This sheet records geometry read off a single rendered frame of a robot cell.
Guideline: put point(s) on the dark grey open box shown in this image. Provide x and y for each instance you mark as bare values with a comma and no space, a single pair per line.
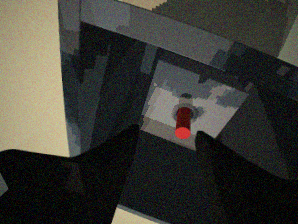
109,52

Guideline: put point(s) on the dark red peg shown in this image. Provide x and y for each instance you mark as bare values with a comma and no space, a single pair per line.
183,124

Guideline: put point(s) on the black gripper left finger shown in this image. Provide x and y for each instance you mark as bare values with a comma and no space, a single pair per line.
95,178

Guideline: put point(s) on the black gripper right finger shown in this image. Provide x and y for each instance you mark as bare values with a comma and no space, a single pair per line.
239,191

